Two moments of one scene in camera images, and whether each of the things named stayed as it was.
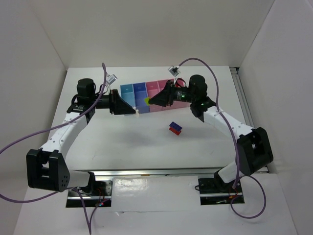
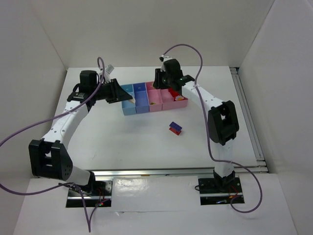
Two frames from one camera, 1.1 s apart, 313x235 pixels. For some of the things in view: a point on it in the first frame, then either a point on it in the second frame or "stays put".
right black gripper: x=170 y=92 -> x=157 y=79
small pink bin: x=153 y=88 stays put
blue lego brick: x=175 y=126 stays put
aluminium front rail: x=100 y=174 stays put
